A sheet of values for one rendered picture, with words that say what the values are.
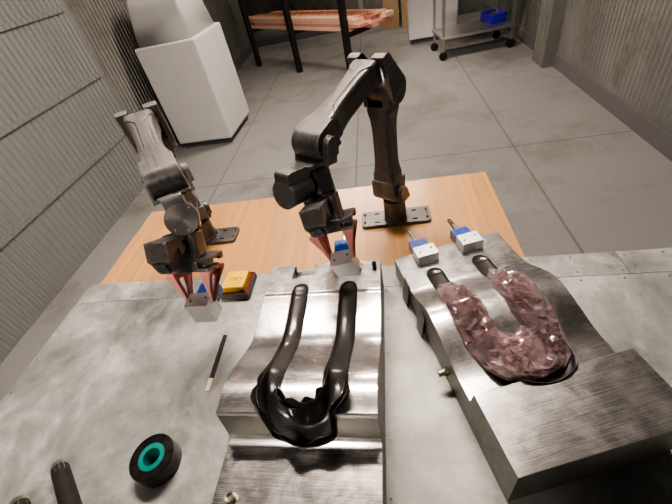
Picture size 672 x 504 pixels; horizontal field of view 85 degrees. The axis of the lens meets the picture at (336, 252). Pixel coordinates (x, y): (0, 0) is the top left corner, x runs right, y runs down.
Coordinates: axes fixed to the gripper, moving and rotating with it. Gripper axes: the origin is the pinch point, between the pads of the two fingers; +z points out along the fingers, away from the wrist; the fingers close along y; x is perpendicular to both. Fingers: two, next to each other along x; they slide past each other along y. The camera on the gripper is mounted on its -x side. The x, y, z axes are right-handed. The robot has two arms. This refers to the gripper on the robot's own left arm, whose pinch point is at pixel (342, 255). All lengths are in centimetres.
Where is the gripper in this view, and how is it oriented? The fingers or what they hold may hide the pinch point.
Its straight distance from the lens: 80.1
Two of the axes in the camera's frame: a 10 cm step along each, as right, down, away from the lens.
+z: 2.9, 8.9, 3.5
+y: 9.4, -1.9, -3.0
